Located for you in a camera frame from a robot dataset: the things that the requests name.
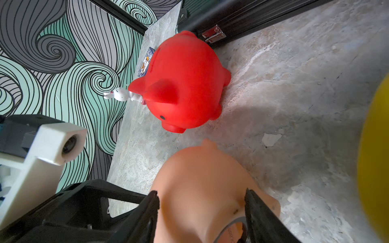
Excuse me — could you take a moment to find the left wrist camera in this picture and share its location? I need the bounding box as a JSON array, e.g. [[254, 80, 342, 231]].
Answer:
[[1, 114, 88, 229]]

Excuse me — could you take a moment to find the white pink bunny toy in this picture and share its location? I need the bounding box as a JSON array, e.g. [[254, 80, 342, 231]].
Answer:
[[103, 88, 146, 105]]

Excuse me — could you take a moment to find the yellow piggy bank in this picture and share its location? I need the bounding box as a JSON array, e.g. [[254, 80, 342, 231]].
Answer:
[[357, 76, 389, 243]]

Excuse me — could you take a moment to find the pink piggy bank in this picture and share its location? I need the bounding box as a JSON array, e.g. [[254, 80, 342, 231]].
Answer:
[[152, 139, 281, 243]]

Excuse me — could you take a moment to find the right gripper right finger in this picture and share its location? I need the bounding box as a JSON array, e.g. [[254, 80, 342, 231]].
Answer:
[[245, 189, 299, 243]]

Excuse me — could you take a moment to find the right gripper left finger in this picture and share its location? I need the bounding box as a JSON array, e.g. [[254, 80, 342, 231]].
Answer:
[[109, 190, 160, 243]]

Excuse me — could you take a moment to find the red piggy bank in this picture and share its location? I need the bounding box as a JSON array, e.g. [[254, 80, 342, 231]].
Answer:
[[128, 31, 232, 133]]

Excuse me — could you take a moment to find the black case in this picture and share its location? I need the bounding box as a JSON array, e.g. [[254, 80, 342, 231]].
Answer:
[[176, 0, 326, 48]]

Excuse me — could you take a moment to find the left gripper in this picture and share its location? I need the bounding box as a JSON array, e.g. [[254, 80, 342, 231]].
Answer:
[[1, 179, 146, 243]]

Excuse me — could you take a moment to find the card box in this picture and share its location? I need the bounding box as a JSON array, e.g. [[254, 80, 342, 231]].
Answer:
[[138, 47, 155, 77]]

